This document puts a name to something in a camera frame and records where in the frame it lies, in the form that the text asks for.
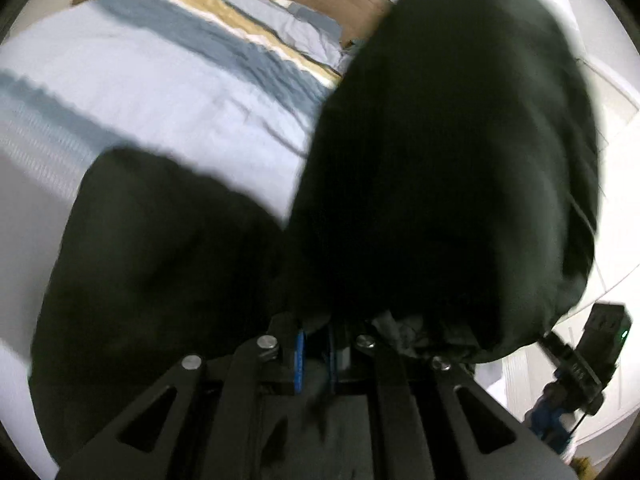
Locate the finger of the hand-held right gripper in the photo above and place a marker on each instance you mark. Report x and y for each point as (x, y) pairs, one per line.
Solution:
(552, 346)

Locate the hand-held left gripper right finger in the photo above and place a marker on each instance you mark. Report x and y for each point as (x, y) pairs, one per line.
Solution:
(332, 357)

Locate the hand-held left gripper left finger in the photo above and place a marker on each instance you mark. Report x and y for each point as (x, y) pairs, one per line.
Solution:
(300, 360)

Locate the black down coat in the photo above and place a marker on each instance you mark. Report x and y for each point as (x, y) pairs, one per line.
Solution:
(440, 160)

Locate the person's right hand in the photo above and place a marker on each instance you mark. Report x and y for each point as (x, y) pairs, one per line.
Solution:
(547, 412)

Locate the striped duvet cover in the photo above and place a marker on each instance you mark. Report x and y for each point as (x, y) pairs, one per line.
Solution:
(175, 85)

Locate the striped pillow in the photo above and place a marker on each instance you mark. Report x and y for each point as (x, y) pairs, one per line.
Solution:
(285, 17)

